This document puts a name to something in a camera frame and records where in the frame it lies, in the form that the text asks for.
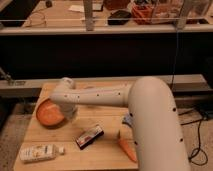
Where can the blue sponge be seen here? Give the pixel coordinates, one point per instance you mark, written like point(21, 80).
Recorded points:
point(127, 120)

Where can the black tray on bench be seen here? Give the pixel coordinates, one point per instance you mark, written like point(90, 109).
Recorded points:
point(120, 17)

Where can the grey metal post right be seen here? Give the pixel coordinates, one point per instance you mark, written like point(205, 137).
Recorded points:
point(184, 12)

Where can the orange toy carrot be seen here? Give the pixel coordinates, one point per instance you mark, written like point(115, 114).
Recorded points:
point(126, 148)

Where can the black and white box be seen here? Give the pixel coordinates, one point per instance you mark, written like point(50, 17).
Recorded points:
point(89, 136)

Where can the grey metal post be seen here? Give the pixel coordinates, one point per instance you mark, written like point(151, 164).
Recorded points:
point(88, 12)
point(184, 12)

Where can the metal clamp at left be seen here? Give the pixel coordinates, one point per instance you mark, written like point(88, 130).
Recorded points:
point(10, 80)

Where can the orange ceramic bowl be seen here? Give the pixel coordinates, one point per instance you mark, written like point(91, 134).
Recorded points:
point(48, 114)

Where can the clear plastic bottle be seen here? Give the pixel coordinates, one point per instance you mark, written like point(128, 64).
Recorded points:
point(40, 153)

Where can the orange crate on bench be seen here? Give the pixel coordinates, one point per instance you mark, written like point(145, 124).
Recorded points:
point(141, 14)

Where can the white paper on bench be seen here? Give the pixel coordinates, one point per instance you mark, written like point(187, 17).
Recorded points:
point(76, 8)

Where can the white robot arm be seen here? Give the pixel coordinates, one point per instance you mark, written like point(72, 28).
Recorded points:
point(157, 133)

